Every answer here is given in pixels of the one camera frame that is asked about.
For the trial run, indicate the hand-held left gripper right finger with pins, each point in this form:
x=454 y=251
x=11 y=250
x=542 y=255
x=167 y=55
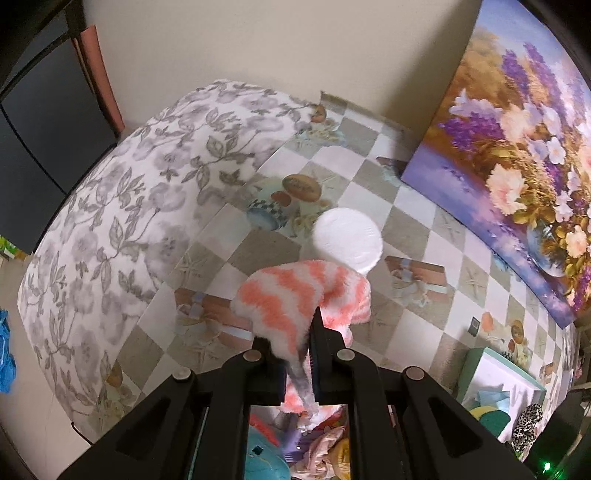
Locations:
x=323 y=374

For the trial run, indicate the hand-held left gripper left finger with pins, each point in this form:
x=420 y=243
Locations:
x=272 y=383

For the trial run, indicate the leopard print scrunchie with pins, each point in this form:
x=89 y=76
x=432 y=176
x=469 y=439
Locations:
x=526 y=427

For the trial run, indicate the yellow green sponge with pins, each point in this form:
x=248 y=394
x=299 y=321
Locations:
x=489 y=417

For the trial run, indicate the teal shallow box tray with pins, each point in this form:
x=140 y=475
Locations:
x=503 y=374

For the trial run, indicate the pink white fluffy cloth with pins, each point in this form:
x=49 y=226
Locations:
x=295 y=295

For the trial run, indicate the purple printed cloth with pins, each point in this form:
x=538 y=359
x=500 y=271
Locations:
x=288 y=438

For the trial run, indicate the beige pink cloth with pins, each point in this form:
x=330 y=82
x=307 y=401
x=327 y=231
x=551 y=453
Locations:
x=323 y=450

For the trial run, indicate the teal plastic container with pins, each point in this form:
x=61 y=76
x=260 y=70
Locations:
x=263 y=464

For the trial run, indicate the white bottle green label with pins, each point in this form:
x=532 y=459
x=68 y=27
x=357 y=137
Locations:
x=346 y=237

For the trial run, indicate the grey floral tablecloth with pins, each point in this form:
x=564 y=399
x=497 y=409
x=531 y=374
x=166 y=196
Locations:
x=115 y=207

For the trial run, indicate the blue cloth on floor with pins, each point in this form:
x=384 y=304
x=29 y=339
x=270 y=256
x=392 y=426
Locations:
x=5 y=355

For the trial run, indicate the floral painting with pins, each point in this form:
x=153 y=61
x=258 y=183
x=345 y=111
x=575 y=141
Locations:
x=517 y=138

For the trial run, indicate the green box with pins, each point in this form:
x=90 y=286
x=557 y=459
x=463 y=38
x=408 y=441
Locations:
x=9 y=249

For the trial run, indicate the reddish brown board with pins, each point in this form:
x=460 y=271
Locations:
x=99 y=78

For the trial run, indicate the dark cabinet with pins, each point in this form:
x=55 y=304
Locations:
x=41 y=115

